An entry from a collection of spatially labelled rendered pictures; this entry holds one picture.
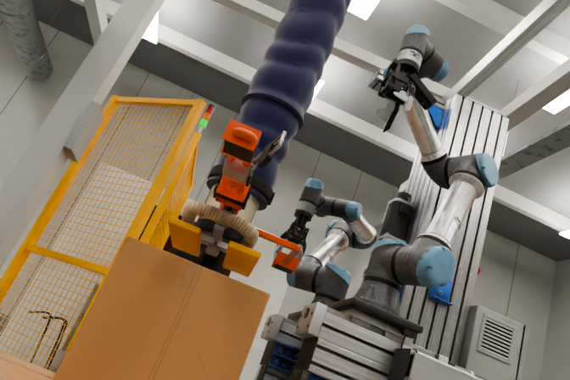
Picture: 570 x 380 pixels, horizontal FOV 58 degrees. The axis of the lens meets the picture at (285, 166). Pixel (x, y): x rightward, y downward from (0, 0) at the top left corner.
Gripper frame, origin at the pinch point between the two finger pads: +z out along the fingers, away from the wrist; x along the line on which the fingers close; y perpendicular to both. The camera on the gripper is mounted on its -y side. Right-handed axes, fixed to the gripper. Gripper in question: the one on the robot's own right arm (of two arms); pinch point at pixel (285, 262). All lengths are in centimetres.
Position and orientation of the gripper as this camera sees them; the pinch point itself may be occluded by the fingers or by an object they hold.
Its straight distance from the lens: 200.5
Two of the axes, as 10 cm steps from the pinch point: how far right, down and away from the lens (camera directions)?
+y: 1.7, -3.6, -9.2
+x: 9.2, 3.8, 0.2
